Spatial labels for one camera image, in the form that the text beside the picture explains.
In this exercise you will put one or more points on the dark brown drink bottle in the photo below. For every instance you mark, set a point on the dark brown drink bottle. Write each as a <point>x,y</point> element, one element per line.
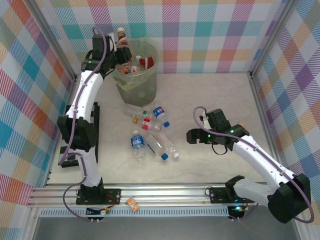
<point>124,68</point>

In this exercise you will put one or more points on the brown coffee bottle orange label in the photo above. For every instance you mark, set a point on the brown coffee bottle orange label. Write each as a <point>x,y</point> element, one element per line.
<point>123,40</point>

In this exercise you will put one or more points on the clear bottle red white label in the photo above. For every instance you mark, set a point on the clear bottle red white label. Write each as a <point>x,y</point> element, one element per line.
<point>147,62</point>

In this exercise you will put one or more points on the clear bottle white cap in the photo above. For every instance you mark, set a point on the clear bottle white cap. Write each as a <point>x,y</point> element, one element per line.
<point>167,145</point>

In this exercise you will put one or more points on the clear bottle blue cap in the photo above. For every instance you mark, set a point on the clear bottle blue cap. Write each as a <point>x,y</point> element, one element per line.
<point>155,146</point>

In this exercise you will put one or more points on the blue label cola bottle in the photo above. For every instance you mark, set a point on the blue label cola bottle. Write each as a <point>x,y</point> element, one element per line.
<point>158,111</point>

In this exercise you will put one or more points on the water bottle blue label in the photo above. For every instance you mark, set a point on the water bottle blue label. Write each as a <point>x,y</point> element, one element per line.
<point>137,142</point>

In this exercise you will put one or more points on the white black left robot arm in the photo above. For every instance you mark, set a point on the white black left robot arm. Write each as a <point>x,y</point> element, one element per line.
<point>85,95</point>

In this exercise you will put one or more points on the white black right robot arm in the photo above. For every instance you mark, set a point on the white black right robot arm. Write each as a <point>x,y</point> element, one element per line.
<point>262,165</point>

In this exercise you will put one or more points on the green plastic bin liner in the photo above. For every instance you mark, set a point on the green plastic bin liner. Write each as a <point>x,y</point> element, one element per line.
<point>125,86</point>

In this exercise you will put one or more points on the translucent green waste bin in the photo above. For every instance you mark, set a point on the translucent green waste bin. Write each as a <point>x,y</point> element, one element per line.
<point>140,96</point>

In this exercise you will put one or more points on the clear bottle green cap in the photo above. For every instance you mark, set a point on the clear bottle green cap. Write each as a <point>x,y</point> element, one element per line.
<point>147,115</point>

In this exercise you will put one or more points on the black grey checkerboard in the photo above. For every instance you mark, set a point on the black grey checkerboard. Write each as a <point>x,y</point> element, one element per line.
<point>96,112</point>

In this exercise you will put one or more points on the crushed clear plastic bottle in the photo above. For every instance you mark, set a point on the crushed clear plastic bottle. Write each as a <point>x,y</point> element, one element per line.
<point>131,110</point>

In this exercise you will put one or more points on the orange bottle cap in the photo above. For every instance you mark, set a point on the orange bottle cap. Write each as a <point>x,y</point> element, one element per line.
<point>135,120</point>

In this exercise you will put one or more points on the small black electronics module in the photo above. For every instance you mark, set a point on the small black electronics module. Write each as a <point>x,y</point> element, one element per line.
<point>236,211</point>
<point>96,211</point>

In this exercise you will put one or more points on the small orange tag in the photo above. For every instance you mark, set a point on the small orange tag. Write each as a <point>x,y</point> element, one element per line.
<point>133,204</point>

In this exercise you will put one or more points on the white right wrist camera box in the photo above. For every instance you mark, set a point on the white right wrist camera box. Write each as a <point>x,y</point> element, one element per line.
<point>204,120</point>

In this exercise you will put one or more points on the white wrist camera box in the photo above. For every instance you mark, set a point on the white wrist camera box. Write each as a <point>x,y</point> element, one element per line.
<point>113,41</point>
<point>204,120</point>

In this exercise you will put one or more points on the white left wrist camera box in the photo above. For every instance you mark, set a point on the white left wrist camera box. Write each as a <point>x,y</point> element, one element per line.
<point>113,41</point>

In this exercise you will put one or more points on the aluminium side rail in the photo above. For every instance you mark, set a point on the aluminium side rail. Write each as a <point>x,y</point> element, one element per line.
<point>71,92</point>
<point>260,105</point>

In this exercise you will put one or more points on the aluminium frame post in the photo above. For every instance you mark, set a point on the aluminium frame post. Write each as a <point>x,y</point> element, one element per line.
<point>271,37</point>
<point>56,42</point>

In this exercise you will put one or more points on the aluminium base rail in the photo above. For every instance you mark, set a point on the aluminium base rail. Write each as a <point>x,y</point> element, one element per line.
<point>162,193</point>

